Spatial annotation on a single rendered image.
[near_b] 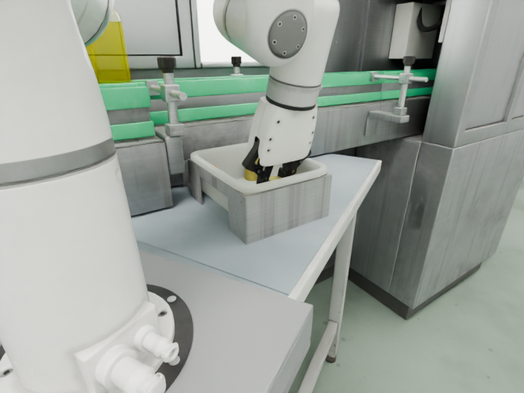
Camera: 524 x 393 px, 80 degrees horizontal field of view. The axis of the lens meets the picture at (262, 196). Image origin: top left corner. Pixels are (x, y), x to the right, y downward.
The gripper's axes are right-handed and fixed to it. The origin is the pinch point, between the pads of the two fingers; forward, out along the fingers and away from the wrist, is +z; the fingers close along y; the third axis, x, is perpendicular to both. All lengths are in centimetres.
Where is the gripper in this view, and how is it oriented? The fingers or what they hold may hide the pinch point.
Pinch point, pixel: (273, 183)
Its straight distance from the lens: 55.3
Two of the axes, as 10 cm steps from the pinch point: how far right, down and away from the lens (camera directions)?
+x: 5.4, 5.6, -6.2
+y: -8.3, 2.3, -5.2
